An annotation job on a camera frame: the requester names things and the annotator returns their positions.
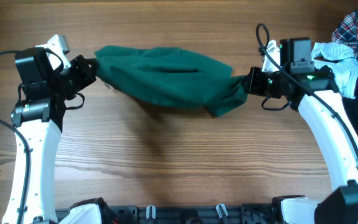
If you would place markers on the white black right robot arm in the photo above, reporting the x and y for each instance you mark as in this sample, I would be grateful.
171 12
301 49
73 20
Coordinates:
313 93

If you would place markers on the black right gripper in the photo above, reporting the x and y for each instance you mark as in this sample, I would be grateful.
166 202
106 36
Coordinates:
252 86

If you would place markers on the green cloth garment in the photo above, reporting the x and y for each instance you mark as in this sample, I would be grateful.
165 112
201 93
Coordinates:
172 77

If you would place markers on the white light-blue striped shirt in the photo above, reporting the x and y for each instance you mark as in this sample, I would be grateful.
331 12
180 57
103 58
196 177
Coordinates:
342 60

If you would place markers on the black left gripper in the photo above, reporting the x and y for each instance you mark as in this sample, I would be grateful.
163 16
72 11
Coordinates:
78 64

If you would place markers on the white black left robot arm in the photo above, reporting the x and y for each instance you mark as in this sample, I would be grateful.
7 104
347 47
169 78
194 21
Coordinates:
47 83

